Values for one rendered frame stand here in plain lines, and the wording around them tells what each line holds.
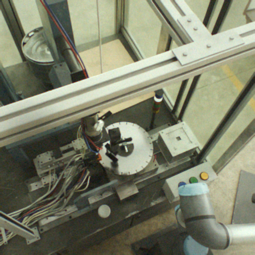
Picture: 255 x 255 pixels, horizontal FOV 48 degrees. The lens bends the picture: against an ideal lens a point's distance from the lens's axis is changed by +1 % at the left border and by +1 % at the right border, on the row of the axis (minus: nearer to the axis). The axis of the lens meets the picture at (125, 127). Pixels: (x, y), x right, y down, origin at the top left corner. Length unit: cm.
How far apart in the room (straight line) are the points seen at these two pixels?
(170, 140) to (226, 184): 111
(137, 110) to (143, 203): 64
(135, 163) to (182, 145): 32
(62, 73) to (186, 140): 89
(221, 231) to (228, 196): 155
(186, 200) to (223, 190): 158
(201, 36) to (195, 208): 70
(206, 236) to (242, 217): 157
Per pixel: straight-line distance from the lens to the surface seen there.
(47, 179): 177
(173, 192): 164
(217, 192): 268
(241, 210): 269
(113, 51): 230
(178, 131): 178
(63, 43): 122
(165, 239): 173
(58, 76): 119
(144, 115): 198
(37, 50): 198
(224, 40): 60
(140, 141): 166
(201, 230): 112
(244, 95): 124
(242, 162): 286
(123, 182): 167
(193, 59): 55
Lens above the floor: 245
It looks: 62 degrees down
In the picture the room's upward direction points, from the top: 4 degrees clockwise
